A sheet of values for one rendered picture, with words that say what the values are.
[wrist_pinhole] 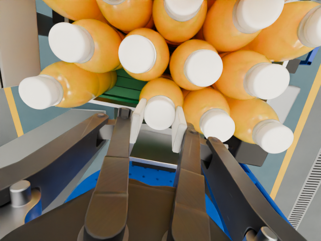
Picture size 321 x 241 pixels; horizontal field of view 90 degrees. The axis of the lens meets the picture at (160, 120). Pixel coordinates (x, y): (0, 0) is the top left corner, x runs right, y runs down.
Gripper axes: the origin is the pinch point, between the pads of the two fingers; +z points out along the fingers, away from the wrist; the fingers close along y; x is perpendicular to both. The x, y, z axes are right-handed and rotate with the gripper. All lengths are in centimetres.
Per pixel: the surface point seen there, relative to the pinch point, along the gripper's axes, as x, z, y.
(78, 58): 4.8, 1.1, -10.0
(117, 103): -4.0, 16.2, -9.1
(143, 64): 5.7, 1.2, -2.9
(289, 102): 3.2, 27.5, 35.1
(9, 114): -66, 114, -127
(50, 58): -11, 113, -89
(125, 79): 0.2, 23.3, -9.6
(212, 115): 1.6, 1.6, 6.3
